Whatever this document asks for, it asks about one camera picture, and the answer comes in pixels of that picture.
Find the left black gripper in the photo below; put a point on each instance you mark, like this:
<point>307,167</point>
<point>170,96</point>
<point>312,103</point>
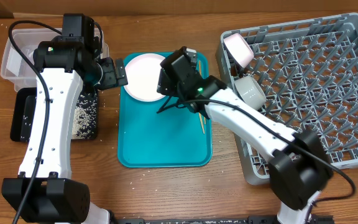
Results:
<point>111,79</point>

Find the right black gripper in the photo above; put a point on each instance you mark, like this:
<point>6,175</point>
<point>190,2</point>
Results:
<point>168,83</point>

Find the rice pile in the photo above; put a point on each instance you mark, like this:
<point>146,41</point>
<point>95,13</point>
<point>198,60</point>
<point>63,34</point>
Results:
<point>84,118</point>

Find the pink bowl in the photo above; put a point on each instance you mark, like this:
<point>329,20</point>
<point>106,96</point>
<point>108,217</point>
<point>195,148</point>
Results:
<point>239,49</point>

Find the grey bowl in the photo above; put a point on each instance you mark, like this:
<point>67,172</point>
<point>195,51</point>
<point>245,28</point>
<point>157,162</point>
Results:
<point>250,92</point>

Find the white paper cup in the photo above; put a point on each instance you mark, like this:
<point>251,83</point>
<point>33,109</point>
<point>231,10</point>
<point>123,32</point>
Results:
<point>260,162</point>

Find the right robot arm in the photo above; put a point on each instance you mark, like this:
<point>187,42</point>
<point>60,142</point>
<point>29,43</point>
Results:
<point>296,161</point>

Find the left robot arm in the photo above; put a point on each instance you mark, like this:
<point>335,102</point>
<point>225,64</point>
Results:
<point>43,191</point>

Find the grey dishwasher rack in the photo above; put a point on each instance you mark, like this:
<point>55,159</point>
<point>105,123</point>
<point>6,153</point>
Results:
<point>308,71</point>

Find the large white plate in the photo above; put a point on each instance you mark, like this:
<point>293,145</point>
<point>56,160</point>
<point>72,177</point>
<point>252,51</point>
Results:
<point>143,73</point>

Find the right wooden chopstick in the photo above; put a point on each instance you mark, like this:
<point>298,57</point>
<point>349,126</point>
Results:
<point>200,71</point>

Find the wooden chopstick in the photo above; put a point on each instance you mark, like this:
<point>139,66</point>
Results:
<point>200,71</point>
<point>201,122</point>

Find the teal serving tray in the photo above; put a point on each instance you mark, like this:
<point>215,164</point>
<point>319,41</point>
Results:
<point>172,138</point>

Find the left wooden chopstick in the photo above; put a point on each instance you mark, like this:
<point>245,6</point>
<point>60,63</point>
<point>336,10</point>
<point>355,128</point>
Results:
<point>201,122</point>

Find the black plastic tray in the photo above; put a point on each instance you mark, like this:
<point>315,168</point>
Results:
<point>20,118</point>

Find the clear plastic bin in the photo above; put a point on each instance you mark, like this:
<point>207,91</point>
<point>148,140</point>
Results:
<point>20,56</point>

